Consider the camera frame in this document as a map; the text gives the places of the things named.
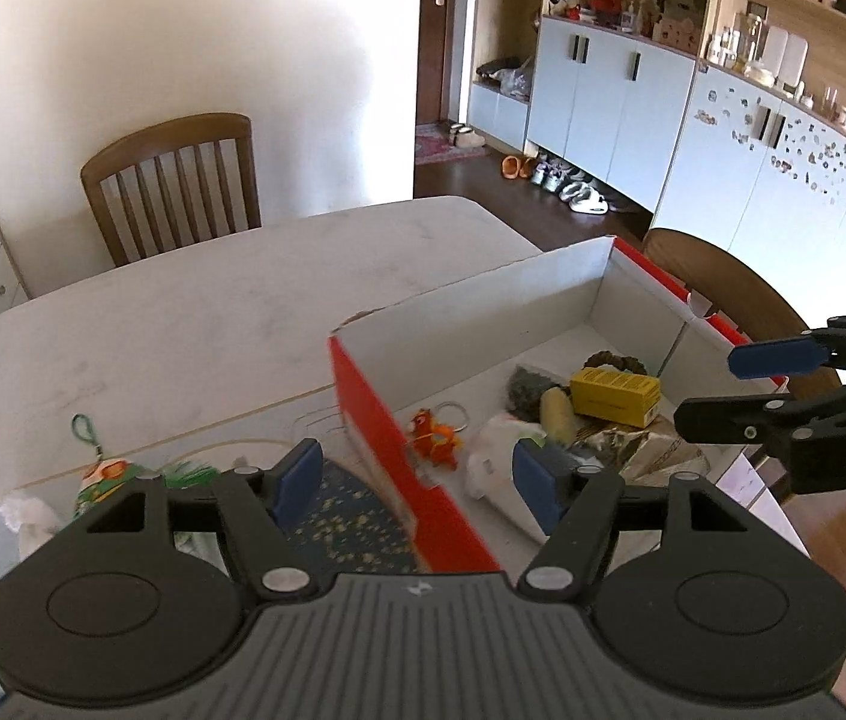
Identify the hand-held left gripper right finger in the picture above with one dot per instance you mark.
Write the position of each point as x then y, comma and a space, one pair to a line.
535, 489

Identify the dark bag on shelf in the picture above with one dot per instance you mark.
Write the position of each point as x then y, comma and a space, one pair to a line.
502, 75

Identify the orange slippers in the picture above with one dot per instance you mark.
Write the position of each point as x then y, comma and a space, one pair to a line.
517, 166

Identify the green tasselled sachet pendant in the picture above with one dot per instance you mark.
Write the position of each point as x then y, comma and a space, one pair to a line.
112, 484

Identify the red shelf ornament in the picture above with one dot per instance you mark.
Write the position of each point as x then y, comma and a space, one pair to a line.
605, 2

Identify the shiny foil packet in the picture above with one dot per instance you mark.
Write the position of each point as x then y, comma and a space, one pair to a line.
655, 446

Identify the beige slippers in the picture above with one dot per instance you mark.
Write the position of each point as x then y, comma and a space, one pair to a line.
466, 136

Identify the dark blue speckled mat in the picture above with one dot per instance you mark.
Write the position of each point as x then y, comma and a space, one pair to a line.
352, 521

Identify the pale green bottle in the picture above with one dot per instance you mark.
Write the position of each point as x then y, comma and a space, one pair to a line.
558, 414

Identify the brown wooden chair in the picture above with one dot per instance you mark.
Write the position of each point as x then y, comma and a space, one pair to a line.
168, 146
730, 285

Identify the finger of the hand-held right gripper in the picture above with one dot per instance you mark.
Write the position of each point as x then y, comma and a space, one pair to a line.
775, 356
738, 414

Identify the brown door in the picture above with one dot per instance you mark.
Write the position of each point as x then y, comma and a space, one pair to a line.
434, 30

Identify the dark plastic bag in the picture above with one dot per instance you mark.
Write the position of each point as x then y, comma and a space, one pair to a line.
528, 390

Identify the patterned red rug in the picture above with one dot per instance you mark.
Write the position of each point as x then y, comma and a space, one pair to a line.
442, 146

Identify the red shoe box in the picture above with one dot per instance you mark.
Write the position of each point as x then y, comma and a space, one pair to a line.
370, 397

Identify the yellow box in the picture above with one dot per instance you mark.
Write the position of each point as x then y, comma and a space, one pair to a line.
614, 394

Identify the orange red toy figure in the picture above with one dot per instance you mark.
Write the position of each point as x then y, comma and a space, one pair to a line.
434, 439

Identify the white wall cupboard unit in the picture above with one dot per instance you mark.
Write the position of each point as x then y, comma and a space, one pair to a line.
618, 97

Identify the row of white shoes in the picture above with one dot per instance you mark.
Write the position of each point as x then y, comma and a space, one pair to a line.
573, 187

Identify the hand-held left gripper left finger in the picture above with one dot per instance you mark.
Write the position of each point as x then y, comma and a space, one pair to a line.
295, 481

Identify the glass jar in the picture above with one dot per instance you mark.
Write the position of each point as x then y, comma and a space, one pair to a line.
753, 41

